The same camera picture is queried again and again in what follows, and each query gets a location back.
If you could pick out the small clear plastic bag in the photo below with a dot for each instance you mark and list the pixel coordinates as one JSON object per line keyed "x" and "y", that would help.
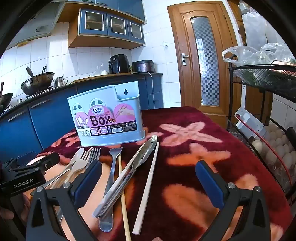
{"x": 99, "y": 73}

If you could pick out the hanging clear plastic bag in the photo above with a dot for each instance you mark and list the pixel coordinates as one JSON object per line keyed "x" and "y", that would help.
{"x": 254, "y": 27}

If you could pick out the black air fryer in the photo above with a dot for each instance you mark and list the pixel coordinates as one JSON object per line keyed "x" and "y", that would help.
{"x": 119, "y": 64}

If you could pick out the blue wooden wall cabinet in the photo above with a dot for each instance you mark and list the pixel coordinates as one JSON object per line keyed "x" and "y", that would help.
{"x": 104, "y": 23}

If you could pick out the white chopstick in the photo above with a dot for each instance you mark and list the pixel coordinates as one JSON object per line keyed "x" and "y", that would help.
{"x": 148, "y": 185}

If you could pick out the dark rice cooker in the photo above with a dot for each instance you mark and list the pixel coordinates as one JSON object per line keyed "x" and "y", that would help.
{"x": 143, "y": 66}

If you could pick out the light blue utensil holder box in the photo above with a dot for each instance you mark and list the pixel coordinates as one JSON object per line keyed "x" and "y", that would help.
{"x": 104, "y": 104}

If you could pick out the pile of eggs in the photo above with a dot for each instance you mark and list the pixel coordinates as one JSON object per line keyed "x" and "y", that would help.
{"x": 279, "y": 150}

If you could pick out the red floral blanket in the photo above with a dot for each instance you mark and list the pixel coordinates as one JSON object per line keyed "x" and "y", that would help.
{"x": 185, "y": 162}

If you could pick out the wooden chopstick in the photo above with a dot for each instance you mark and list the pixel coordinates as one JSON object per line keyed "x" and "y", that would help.
{"x": 120, "y": 166}

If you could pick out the black wok with ladle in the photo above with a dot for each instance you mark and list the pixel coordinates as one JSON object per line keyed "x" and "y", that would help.
{"x": 37, "y": 83}

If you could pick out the white power strip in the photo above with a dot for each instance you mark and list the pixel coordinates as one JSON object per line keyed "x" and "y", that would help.
{"x": 247, "y": 122}

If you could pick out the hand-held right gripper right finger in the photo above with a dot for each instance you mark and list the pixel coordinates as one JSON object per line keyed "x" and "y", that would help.
{"x": 208, "y": 185}

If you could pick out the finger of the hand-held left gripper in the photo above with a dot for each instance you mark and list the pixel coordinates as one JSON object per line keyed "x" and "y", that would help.
{"x": 52, "y": 160}

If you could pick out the silver metal tongs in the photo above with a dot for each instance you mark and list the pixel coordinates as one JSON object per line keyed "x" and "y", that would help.
{"x": 138, "y": 160}

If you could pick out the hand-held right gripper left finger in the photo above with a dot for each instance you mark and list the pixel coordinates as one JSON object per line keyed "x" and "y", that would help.
{"x": 89, "y": 183}

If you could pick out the wooden door with glass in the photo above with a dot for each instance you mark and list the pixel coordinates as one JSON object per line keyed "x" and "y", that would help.
{"x": 185, "y": 92}

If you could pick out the large silver metal fork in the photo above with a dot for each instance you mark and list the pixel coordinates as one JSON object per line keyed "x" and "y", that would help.
{"x": 112, "y": 171}

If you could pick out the metal kettle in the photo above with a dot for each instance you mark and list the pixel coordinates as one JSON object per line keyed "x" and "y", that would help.
{"x": 59, "y": 82}

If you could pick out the grey range hood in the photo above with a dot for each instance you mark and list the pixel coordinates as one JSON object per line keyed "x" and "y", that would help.
{"x": 34, "y": 25}

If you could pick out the blue kitchen base cabinets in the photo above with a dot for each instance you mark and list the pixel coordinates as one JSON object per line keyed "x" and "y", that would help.
{"x": 46, "y": 120}

